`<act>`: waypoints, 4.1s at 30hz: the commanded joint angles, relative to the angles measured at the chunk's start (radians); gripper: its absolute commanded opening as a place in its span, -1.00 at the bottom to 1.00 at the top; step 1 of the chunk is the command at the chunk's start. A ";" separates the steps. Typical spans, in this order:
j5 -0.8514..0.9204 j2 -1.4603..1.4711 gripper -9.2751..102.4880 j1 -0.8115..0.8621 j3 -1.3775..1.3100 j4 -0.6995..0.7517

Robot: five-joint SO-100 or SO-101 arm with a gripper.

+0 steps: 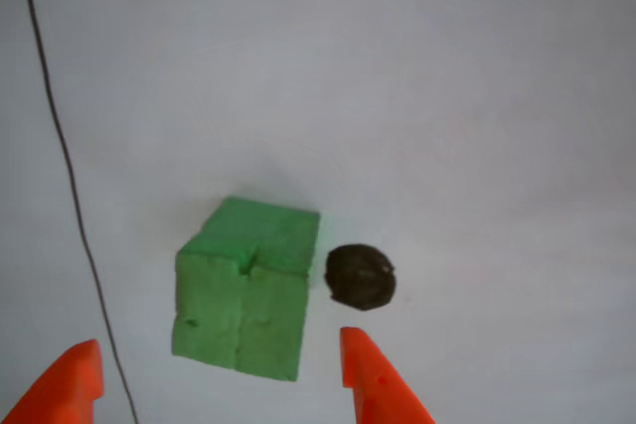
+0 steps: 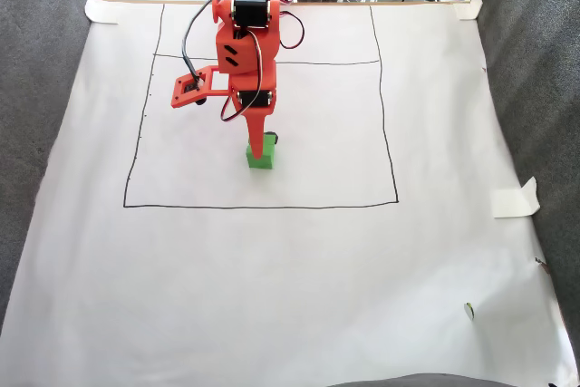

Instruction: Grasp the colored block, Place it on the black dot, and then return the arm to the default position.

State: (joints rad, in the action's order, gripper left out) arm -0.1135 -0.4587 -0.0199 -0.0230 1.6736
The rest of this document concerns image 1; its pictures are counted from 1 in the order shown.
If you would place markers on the black dot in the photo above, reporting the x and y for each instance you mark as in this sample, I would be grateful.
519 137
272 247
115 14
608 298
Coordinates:
360 277

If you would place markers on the white paper sheet drawn lines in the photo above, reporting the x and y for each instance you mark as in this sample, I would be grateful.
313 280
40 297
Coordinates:
397 96

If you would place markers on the green foam block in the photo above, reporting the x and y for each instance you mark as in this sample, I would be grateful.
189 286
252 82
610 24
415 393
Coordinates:
238 305

